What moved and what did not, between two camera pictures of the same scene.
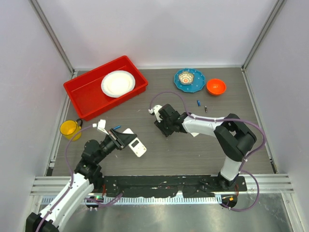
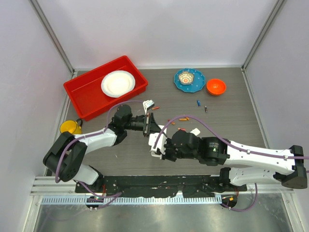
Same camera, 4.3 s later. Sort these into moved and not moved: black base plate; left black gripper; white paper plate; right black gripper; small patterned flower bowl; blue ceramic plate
Moved: right black gripper; left black gripper
Not moved: black base plate; blue ceramic plate; white paper plate; small patterned flower bowl
